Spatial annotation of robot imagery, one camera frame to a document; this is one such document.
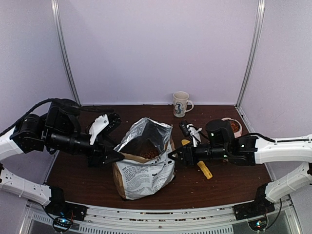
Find white patterned mug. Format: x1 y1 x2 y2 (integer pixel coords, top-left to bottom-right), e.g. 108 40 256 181
173 91 194 118

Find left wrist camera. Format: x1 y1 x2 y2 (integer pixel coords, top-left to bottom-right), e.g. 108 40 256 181
88 113 122 145

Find aluminium front rail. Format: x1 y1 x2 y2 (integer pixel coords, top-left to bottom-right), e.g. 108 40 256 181
24 192 300 234

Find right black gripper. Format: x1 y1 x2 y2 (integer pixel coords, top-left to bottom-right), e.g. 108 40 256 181
168 141 230 167

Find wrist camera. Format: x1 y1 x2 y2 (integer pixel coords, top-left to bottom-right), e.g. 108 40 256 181
88 113 122 145
179 120 202 147

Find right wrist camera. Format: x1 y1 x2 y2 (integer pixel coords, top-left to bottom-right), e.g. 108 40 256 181
179 120 202 147

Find left aluminium frame post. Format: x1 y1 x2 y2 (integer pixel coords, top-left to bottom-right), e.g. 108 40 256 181
51 0 81 106

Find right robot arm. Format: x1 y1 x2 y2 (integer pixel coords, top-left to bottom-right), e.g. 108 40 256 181
168 119 312 215

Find right aluminium frame post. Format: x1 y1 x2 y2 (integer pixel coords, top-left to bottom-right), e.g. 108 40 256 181
235 0 266 109

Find brown pet food bag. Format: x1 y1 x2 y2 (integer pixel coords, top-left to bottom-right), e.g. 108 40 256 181
113 117 175 200

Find black braided cable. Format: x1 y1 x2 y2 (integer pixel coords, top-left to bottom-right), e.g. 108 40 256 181
0 97 115 137

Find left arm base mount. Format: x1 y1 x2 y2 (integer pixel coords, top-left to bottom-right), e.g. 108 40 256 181
44 186 87 221

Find pink double pet bowl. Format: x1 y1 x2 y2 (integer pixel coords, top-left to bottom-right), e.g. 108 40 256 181
222 117 242 138

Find aluminium frame post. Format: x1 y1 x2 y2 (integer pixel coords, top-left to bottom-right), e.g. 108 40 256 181
51 0 81 106
235 0 266 109

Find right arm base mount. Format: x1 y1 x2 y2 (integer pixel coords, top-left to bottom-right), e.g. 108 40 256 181
233 194 275 220

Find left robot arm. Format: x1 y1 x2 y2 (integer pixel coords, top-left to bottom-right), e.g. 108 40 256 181
0 98 124 216

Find yellow plastic scoop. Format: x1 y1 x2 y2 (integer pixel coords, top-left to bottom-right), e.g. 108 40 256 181
181 139 213 180

